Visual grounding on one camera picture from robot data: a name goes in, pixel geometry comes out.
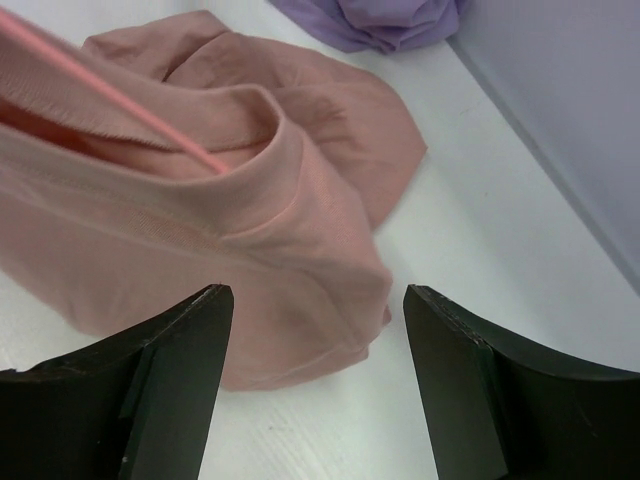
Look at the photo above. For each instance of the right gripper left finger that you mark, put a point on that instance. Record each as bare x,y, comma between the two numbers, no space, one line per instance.
135,405

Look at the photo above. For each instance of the pink t shirt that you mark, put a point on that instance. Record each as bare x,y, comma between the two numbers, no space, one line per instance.
108,223

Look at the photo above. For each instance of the pink wire hanger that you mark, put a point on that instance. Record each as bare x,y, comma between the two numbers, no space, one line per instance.
21,34

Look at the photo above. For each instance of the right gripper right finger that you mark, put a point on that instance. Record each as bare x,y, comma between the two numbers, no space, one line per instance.
501,406

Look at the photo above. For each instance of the purple t shirt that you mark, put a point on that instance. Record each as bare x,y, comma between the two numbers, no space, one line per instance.
386,26

